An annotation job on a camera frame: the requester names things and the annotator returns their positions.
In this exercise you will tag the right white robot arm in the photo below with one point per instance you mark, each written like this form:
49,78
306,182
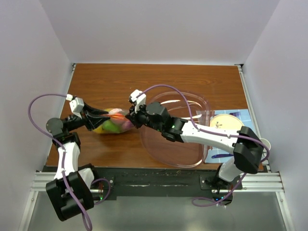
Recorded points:
243,144

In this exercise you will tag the white blue-handled mug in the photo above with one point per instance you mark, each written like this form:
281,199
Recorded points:
266,143

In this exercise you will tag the clear pink plastic tray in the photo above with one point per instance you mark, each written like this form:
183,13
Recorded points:
167,146

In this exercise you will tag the purple plastic fork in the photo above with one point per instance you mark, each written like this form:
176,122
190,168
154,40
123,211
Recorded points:
235,113

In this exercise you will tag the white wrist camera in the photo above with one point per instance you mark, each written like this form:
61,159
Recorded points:
76,104
137,99

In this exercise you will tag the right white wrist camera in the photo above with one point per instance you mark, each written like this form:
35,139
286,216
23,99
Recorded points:
137,99

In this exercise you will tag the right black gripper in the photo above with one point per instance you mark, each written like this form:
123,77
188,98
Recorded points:
134,117

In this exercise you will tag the blue checkered placemat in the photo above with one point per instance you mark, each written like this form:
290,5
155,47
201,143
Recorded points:
246,120

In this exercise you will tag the purple fake onion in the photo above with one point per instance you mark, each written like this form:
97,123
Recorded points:
127,125

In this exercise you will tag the green fake vegetable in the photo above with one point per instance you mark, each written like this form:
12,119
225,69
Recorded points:
110,127

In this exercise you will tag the red fake tomato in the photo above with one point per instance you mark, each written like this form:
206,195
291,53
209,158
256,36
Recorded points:
117,116

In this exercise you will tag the clear zip top bag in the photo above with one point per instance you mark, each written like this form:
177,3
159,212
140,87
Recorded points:
122,131

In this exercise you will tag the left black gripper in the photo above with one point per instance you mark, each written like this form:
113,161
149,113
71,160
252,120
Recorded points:
92,117

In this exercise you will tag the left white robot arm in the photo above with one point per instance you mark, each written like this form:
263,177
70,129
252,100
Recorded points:
69,192

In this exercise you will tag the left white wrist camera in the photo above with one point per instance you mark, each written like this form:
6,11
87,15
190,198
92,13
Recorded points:
76,104

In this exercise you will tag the yellow fake bell pepper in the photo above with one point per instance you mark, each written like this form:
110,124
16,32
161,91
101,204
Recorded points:
100,129

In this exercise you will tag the cream floral plate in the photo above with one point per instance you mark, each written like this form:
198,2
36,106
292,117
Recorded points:
226,121

